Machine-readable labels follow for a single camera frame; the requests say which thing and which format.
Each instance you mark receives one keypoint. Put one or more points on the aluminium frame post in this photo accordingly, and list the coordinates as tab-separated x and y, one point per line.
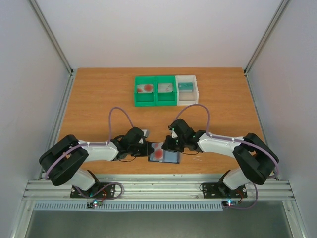
45	25
266	35

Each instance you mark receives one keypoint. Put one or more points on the right controller board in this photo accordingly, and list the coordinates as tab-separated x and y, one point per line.
230	203

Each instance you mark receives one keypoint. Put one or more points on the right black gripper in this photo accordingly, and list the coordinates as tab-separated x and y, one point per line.
168	144

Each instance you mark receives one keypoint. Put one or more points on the blue leather card holder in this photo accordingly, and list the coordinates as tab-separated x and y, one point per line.
171	157

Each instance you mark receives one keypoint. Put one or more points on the grey white card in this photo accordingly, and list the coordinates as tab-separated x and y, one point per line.
165	87

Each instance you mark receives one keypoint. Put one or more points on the left green bin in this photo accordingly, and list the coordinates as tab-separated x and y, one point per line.
144	100

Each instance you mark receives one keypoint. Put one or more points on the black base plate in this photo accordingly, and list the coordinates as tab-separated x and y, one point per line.
109	189
213	190

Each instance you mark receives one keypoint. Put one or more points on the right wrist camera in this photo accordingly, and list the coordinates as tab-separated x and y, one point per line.
174	135

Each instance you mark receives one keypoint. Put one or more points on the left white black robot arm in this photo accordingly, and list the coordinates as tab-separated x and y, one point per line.
62	163

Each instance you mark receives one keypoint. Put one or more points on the grey slotted cable duct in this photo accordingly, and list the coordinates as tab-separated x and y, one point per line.
128	206

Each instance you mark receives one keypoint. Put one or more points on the middle green bin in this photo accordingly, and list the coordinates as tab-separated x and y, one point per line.
166	99

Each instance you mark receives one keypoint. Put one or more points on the controller board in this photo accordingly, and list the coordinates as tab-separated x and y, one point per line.
230	203
94	204

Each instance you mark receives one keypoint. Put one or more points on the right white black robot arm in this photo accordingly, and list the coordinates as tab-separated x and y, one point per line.
256	161

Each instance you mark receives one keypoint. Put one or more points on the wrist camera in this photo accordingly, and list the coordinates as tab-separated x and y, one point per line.
144	136
174	135

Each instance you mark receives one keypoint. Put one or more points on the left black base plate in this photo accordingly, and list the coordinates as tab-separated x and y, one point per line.
109	189

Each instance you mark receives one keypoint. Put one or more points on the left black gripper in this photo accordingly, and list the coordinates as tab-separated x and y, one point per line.
146	152

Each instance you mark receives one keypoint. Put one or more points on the aluminium front rail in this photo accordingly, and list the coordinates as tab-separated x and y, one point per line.
161	187

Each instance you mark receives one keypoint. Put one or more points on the left controller board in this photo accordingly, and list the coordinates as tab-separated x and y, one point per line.
94	204

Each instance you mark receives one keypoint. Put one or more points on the right aluminium frame post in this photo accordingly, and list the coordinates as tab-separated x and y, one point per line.
266	35

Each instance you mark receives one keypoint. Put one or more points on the green bin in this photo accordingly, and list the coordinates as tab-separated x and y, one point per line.
144	100
166	99

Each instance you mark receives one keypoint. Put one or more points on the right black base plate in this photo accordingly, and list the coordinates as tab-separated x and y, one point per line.
213	190

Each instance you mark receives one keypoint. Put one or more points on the card with red circles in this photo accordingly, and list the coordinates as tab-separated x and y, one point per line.
145	88

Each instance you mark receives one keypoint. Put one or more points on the left aluminium frame post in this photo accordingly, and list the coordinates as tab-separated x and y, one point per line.
45	25

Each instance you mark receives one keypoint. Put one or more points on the white bin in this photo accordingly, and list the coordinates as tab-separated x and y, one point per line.
185	99

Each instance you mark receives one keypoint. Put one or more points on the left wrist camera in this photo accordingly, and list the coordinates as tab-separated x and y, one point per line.
144	136

